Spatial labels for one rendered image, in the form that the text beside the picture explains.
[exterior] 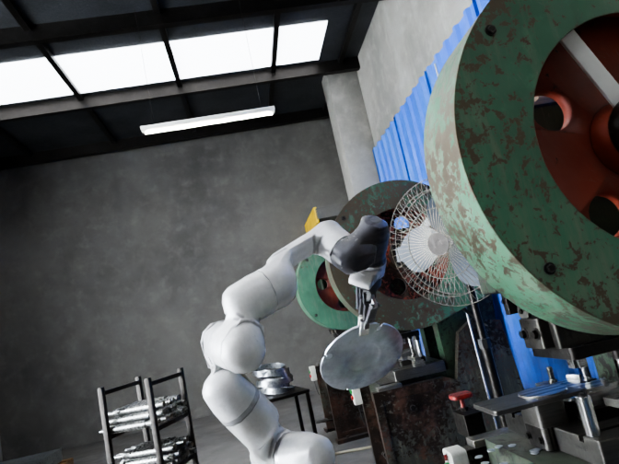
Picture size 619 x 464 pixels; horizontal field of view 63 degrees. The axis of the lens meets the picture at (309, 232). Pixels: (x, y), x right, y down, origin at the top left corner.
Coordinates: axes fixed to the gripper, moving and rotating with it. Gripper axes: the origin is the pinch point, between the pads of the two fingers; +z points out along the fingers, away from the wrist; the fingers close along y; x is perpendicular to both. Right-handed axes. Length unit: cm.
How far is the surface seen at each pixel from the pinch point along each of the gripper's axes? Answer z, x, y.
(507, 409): -4.6, -20.3, -42.5
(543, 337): -15, -36, -32
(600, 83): -80, -35, -25
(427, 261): 25, -56, 53
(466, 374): 112, -95, 52
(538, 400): -5, -29, -43
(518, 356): 184, -192, 105
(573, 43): -87, -32, -18
